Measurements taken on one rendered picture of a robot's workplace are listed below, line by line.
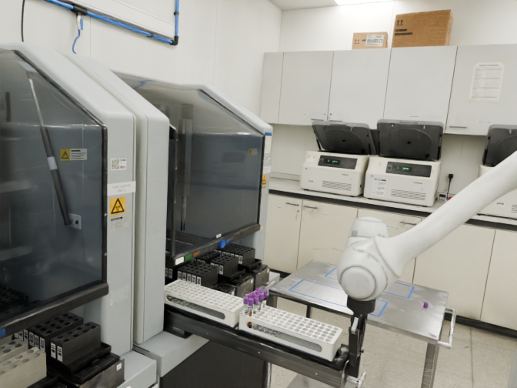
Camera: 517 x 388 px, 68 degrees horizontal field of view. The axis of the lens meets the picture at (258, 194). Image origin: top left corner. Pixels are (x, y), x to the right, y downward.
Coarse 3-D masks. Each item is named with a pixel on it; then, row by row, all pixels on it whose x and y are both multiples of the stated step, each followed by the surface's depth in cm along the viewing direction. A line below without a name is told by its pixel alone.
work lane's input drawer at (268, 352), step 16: (176, 320) 126; (192, 320) 123; (208, 320) 121; (208, 336) 121; (224, 336) 118; (240, 336) 115; (256, 336) 114; (256, 352) 113; (272, 352) 110; (288, 352) 109; (304, 352) 107; (336, 352) 107; (288, 368) 108; (304, 368) 106; (320, 368) 104; (336, 368) 103; (336, 384) 102
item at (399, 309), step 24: (312, 264) 179; (288, 288) 149; (312, 288) 151; (336, 288) 153; (408, 288) 158; (336, 312) 134; (384, 312) 135; (408, 312) 136; (432, 312) 137; (432, 336) 120; (432, 360) 120; (264, 384) 154; (312, 384) 177; (432, 384) 161
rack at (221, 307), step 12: (168, 288) 132; (180, 288) 132; (192, 288) 133; (204, 288) 133; (168, 300) 134; (180, 300) 131; (192, 300) 125; (204, 300) 124; (216, 300) 125; (228, 300) 125; (240, 300) 126; (192, 312) 125; (204, 312) 128; (216, 312) 129; (228, 312) 118; (240, 312) 121; (228, 324) 119
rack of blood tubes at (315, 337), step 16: (240, 320) 117; (256, 320) 114; (272, 320) 114; (288, 320) 115; (304, 320) 115; (272, 336) 112; (288, 336) 116; (304, 336) 107; (320, 336) 107; (336, 336) 107; (320, 352) 105
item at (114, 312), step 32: (64, 64) 109; (96, 96) 101; (128, 128) 103; (128, 160) 104; (128, 224) 107; (128, 256) 109; (128, 288) 111; (96, 320) 105; (128, 320) 113; (128, 352) 115; (64, 384) 90; (128, 384) 103
